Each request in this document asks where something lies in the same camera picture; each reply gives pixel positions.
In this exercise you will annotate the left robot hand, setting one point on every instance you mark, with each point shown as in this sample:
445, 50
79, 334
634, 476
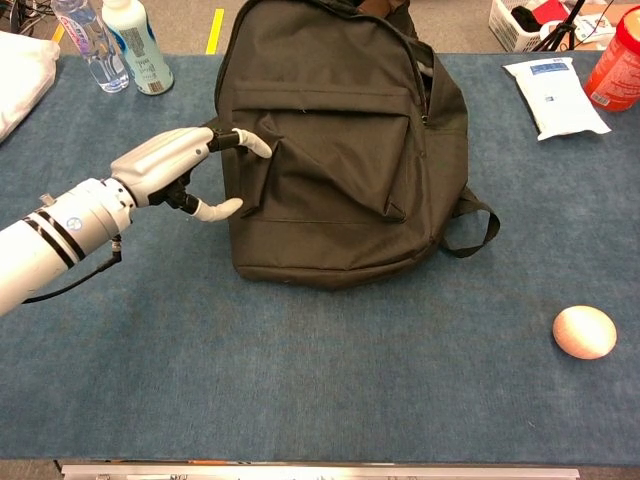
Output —
160, 162

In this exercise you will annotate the black backpack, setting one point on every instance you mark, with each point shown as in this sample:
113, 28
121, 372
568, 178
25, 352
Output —
340, 160

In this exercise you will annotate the white light-blue lotion bottle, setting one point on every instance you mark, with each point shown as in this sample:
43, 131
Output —
142, 50

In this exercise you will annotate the clear plastic water bottle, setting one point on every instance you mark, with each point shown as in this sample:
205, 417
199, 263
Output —
97, 50

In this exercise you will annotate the yellow floor tape strip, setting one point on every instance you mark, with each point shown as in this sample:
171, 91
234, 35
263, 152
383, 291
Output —
215, 31

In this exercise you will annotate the white plastic bag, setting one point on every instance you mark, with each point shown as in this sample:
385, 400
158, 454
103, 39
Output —
22, 80

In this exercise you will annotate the blue felt table mat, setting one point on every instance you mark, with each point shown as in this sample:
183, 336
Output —
200, 360

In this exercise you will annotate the white plastic laundry basket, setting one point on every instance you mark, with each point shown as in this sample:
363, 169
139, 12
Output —
515, 30

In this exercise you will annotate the white wet wipes pack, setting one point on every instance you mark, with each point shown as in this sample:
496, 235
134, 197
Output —
557, 97

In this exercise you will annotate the black tripod stand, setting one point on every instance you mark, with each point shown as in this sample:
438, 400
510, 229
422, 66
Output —
562, 27

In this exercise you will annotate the beige wooden egg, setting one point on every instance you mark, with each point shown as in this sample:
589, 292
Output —
584, 332

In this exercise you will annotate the red plastic canister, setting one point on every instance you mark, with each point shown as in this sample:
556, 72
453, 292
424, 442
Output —
616, 60

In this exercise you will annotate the silver aluminium table rail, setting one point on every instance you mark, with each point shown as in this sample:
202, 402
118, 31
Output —
320, 472

